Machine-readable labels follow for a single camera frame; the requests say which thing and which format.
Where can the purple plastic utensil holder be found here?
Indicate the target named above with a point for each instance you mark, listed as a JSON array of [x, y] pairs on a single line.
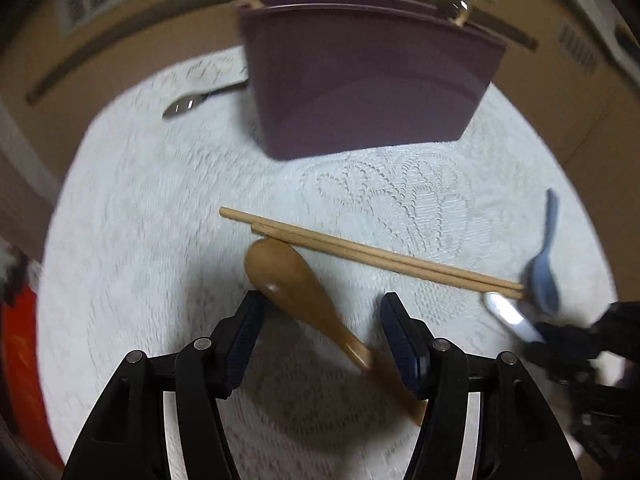
[[350, 85]]

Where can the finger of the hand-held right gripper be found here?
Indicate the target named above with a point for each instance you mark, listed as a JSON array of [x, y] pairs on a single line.
[[615, 325], [565, 362]]

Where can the red patterned cloth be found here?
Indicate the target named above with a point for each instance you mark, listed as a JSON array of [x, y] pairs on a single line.
[[25, 360]]

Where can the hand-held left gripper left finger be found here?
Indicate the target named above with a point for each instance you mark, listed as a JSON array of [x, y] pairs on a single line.
[[247, 340]]

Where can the metal spoon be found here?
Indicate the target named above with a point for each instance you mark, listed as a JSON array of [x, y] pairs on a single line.
[[180, 107]]

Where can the blue plastic spoon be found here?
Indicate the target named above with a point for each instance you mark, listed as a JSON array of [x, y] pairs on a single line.
[[545, 280]]

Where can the white lace tablecloth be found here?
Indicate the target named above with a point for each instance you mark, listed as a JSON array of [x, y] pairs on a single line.
[[150, 210]]

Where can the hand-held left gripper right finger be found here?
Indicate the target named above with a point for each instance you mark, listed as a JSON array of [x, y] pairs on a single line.
[[400, 345]]

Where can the wooden spoon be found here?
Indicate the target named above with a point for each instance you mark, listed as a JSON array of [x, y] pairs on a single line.
[[285, 280]]

